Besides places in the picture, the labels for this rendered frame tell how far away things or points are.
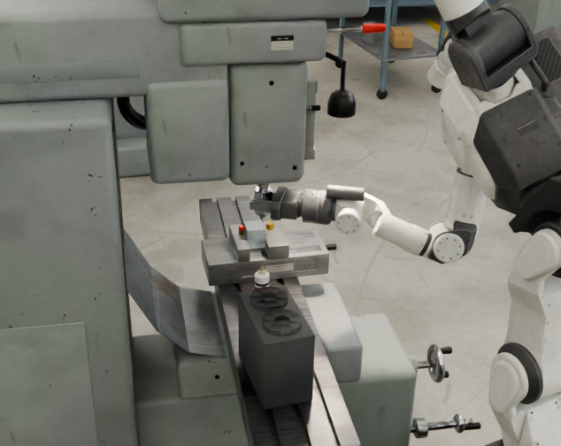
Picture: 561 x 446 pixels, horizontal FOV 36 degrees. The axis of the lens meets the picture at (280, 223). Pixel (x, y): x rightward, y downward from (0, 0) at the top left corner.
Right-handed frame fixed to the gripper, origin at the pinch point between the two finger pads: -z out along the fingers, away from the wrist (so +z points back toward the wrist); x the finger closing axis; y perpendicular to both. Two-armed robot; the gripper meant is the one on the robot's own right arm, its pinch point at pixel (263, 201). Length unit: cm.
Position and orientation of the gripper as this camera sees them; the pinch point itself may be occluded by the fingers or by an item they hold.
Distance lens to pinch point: 228.5
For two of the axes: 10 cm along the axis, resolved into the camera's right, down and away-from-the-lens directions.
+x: -1.9, 4.6, -8.7
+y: -0.1, 8.8, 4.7
